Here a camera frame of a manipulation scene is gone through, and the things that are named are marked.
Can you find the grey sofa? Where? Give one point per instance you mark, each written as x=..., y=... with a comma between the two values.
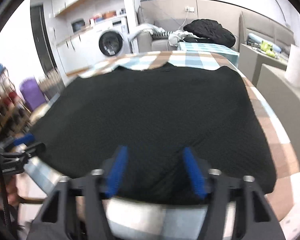
x=151, y=13

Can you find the wall power socket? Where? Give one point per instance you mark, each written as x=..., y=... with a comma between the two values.
x=189, y=9

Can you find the black quilted jacket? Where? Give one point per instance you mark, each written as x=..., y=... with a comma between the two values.
x=212, y=31

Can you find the shoe rack with shoes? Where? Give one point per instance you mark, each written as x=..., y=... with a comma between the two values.
x=14, y=115

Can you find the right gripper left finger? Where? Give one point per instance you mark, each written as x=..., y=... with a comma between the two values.
x=113, y=171

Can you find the yellow green toy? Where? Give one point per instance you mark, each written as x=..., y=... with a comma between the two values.
x=267, y=49

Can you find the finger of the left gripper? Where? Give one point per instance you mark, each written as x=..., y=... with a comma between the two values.
x=26, y=139

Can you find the plaid bed cover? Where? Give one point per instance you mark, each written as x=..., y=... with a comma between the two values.
x=143, y=221

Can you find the white kitchen cabinet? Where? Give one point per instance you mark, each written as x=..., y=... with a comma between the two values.
x=80, y=52

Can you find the white paper towel roll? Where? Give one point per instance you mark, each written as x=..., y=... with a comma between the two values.
x=292, y=73

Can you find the white washing machine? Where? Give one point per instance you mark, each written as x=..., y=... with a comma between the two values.
x=113, y=40

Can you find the purple bag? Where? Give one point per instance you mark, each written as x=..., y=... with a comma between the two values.
x=32, y=94

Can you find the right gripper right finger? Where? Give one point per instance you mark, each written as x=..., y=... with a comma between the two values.
x=198, y=172

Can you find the black knit sweater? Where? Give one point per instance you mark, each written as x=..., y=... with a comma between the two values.
x=156, y=113

